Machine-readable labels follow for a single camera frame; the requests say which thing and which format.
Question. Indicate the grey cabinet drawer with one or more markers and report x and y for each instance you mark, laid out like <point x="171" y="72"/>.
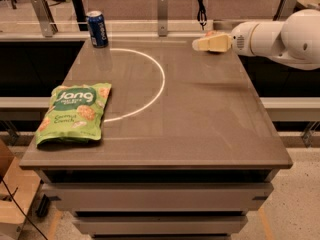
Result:
<point x="160" y="225"/>
<point x="162" y="197"/>

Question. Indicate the grey cabinet lower drawer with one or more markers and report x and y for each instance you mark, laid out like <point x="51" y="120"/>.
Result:
<point x="160" y="225"/>

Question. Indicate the left metal rail bracket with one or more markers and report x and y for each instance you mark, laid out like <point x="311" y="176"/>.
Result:
<point x="44" y="16"/>

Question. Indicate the grey cabinet upper drawer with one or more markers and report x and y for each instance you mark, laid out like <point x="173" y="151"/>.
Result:
<point x="162" y="197"/>

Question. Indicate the middle metal rail bracket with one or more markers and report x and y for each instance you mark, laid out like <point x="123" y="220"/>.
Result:
<point x="162" y="17"/>

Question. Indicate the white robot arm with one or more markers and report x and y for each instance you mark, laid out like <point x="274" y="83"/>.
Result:
<point x="294" y="42"/>

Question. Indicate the metal rail bracket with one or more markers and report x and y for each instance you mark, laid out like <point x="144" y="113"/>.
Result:
<point x="162" y="17"/>
<point x="285" y="9"/>
<point x="44" y="16"/>

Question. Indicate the wooden box on floor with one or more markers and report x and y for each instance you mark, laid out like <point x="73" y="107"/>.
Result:
<point x="19" y="186"/>

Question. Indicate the right metal rail bracket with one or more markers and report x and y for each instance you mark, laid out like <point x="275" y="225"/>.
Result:
<point x="285" y="9"/>

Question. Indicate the red apple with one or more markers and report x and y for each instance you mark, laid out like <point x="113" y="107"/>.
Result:
<point x="212" y="33"/>

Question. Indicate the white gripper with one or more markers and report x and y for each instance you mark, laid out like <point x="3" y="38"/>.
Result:
<point x="240" y="39"/>

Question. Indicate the green rice chip bag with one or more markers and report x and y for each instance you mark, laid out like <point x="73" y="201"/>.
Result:
<point x="74" y="114"/>

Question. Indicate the blue Pepsi soda can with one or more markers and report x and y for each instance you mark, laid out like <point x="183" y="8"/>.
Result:
<point x="97" y="29"/>

